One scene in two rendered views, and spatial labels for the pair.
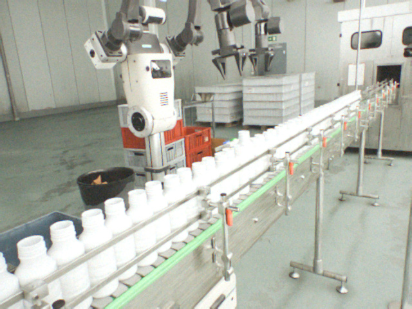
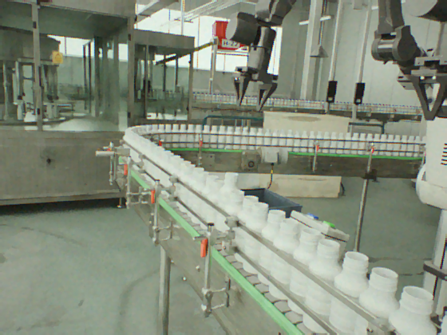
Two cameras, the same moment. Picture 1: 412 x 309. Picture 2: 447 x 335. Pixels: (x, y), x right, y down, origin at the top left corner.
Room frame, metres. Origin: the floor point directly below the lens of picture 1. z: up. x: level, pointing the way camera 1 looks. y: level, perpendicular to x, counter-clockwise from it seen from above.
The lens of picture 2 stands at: (1.56, -1.02, 1.42)
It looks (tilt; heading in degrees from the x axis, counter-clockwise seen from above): 12 degrees down; 119
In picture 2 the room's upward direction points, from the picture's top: 4 degrees clockwise
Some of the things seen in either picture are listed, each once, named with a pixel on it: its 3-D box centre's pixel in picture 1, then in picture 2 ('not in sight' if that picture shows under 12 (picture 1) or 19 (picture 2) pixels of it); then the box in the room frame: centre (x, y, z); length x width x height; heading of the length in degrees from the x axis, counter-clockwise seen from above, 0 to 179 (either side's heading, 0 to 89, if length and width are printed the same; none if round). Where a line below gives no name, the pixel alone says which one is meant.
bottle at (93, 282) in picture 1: (98, 252); (160, 167); (0.57, 0.22, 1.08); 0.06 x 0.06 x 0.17
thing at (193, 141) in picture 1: (186, 139); not in sight; (4.17, 0.24, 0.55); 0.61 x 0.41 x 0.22; 148
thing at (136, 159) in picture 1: (156, 152); not in sight; (3.53, 0.55, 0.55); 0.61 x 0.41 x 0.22; 153
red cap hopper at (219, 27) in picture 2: not in sight; (230, 93); (-2.38, 6.17, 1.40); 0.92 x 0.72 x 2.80; 38
